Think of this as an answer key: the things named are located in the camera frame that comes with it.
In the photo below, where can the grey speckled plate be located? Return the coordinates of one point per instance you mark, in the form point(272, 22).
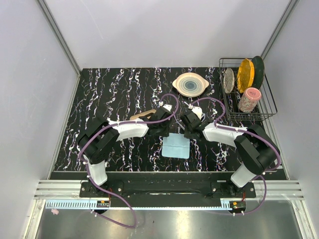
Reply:
point(228, 80)

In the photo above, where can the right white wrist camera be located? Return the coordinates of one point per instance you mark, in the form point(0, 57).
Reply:
point(196, 110)

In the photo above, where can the black marble pattern mat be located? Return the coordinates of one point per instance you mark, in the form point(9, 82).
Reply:
point(118, 94)

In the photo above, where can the pink patterned cup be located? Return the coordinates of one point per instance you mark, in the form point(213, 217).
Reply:
point(249, 100)

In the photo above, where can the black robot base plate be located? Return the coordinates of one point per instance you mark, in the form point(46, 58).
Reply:
point(221, 179)

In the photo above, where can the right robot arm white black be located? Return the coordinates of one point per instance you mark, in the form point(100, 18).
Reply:
point(256, 150)

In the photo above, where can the black wire dish rack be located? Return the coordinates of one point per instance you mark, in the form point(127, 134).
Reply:
point(266, 106)

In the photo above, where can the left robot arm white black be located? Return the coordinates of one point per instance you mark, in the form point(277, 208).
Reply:
point(97, 143)

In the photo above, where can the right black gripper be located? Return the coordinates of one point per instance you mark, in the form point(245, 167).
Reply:
point(186, 134)

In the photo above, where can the beige plate blue rings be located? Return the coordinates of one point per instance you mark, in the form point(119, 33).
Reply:
point(190, 84)

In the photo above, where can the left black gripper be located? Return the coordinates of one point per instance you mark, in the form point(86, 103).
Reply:
point(166, 133)

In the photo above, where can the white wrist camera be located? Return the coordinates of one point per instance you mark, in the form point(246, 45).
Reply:
point(196, 110)
point(165, 107)

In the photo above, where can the light blue cleaning cloth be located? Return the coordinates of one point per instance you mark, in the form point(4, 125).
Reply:
point(176, 146)

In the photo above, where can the dark green plate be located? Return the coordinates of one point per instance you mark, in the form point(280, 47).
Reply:
point(259, 71)

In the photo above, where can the yellow scalloped plate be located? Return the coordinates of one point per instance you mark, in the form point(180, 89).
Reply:
point(245, 75)

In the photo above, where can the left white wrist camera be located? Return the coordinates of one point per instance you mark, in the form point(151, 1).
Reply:
point(165, 107)

